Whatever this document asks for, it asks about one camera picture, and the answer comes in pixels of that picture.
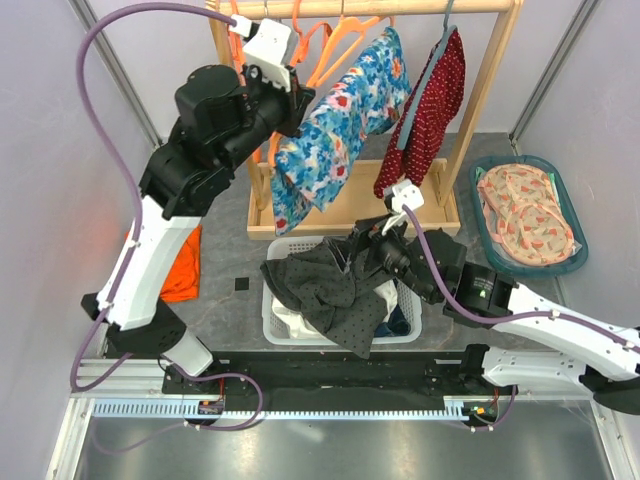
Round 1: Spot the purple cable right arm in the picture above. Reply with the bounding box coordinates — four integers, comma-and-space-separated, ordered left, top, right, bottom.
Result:
402, 204, 640, 356

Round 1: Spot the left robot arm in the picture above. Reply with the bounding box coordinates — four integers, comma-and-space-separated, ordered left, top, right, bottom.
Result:
81, 65, 315, 393

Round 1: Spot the teal plastic basket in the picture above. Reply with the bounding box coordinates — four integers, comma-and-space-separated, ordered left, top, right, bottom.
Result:
468, 155, 589, 278

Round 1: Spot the orange hanger of black garment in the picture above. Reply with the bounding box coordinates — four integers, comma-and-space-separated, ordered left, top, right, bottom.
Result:
290, 0, 333, 67

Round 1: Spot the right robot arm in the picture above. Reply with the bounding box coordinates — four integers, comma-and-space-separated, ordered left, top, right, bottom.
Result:
349, 216, 639, 415

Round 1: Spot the blue-grey hanger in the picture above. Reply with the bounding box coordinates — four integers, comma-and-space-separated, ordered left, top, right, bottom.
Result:
396, 0, 457, 151

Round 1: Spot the small black square tile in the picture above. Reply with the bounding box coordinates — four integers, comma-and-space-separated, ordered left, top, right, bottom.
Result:
234, 277, 250, 291

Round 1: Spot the orange cloth on floor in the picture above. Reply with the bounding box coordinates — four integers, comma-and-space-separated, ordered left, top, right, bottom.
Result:
160, 225, 202, 303

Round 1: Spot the peach patterned garment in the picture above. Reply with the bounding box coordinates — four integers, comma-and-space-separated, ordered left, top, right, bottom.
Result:
476, 163, 582, 268

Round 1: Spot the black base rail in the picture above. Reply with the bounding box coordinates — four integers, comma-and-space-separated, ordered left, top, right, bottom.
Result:
161, 345, 518, 413

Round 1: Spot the white pleated skirt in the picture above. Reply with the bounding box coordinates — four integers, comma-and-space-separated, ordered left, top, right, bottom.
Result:
271, 280, 398, 339

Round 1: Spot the red polka dot garment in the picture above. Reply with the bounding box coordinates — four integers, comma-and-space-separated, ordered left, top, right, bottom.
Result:
373, 29, 466, 198

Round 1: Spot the white plastic basket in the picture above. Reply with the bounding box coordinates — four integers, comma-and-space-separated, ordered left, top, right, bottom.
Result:
262, 236, 422, 350

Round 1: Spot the orange plastic hanger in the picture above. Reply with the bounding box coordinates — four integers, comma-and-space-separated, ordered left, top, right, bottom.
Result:
228, 0, 245, 73

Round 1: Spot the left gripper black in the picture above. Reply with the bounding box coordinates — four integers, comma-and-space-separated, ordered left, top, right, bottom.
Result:
220, 62, 316, 173

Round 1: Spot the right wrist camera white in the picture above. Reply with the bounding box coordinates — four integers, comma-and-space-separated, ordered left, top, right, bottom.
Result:
382, 179, 424, 236

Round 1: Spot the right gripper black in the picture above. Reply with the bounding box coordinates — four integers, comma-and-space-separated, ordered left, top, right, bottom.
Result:
322, 210, 437, 303

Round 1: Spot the wooden clothes rack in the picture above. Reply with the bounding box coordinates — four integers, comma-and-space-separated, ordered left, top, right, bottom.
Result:
206, 1, 522, 241

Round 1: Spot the blue denim skirt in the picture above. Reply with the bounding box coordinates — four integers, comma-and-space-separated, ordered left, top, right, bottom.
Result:
374, 305, 412, 338

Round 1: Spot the orange hanger of floral garment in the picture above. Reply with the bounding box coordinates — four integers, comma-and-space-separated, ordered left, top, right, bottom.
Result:
268, 0, 396, 166

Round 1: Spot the blue floral garment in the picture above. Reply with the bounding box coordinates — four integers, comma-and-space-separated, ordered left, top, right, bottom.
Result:
270, 27, 411, 236

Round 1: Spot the black dotted garment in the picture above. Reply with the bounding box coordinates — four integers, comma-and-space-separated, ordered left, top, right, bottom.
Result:
260, 240, 397, 359

